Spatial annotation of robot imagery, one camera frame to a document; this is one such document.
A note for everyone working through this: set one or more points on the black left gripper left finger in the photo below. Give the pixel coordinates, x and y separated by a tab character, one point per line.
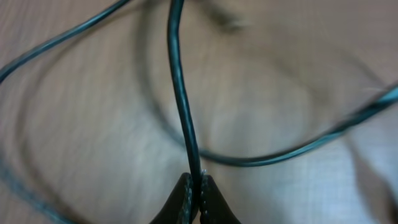
178	207

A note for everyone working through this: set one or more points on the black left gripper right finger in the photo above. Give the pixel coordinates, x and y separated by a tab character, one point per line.
213	207

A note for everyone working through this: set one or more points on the black USB cable long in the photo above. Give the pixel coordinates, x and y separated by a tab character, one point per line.
380	103

